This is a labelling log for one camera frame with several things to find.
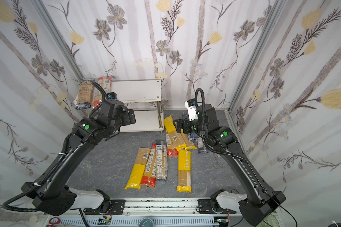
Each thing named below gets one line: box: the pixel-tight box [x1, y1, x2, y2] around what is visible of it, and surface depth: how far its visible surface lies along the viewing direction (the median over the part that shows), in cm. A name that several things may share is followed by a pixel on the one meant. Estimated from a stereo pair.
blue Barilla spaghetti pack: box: [187, 131, 200, 143], surface depth 100 cm
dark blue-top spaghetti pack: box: [74, 80, 95, 110], surface depth 78 cm
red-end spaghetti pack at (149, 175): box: [141, 142, 157, 188], surface depth 86 cm
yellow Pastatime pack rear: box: [175, 132, 198, 152], surface depth 97 cm
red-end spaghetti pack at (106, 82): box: [92, 76, 113, 109], surface depth 78 cm
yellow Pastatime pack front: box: [176, 148, 192, 193], surface depth 86 cm
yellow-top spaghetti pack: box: [163, 115, 186, 149], surface depth 100 cm
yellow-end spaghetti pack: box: [124, 147, 152, 190], surface depth 87 cm
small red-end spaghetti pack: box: [166, 144, 179, 158], surface depth 95 cm
